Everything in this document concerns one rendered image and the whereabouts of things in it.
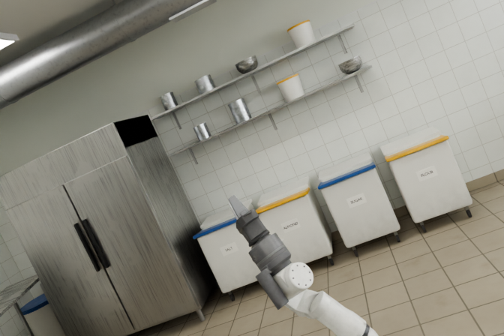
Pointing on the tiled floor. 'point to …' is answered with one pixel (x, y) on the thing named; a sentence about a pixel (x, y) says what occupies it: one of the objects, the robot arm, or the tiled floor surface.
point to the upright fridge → (109, 232)
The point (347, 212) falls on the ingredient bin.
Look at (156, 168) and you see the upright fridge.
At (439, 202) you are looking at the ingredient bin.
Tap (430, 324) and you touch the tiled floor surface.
